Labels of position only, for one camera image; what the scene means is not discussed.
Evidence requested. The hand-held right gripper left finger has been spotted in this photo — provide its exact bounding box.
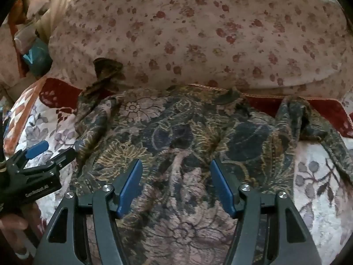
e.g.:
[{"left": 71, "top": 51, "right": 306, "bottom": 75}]
[{"left": 33, "top": 159, "right": 144, "bottom": 265}]

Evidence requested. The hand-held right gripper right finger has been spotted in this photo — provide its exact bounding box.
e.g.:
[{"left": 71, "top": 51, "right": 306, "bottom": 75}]
[{"left": 210, "top": 158, "right": 323, "bottom": 265}]

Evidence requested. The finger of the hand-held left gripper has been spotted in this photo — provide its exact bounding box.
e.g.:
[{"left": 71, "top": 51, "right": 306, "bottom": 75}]
[
  {"left": 8, "top": 140, "right": 50, "bottom": 169},
  {"left": 45, "top": 147, "right": 76, "bottom": 172}
]

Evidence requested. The dark floral patterned garment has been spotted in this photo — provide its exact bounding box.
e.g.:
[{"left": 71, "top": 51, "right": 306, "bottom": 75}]
[{"left": 74, "top": 58, "right": 353, "bottom": 265}]

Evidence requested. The person's left hand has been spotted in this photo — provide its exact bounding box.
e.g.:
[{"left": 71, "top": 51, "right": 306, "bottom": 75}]
[{"left": 0, "top": 213, "right": 29, "bottom": 231}]

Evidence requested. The teal cloth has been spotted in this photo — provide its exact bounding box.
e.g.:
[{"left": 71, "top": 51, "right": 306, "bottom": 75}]
[{"left": 23, "top": 39, "right": 53, "bottom": 75}]

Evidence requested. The red white floral blanket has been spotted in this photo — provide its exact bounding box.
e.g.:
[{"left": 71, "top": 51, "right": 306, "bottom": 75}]
[{"left": 3, "top": 77, "right": 353, "bottom": 265}]

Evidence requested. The orange red cloth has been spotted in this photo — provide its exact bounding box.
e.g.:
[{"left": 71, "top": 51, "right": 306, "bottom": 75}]
[{"left": 9, "top": 0, "right": 29, "bottom": 78}]

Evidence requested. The pink floral quilt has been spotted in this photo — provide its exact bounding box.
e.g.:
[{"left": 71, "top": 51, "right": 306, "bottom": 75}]
[{"left": 48, "top": 0, "right": 353, "bottom": 100}]

